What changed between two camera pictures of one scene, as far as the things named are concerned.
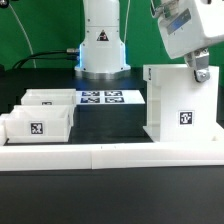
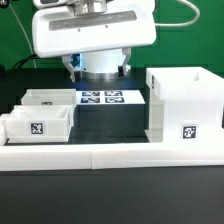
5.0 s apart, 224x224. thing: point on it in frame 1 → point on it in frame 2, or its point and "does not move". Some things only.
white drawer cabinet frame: x=177 y=108 does not move
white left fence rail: x=5 y=128 does not move
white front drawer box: x=39 y=124 does not move
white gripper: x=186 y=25 → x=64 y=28
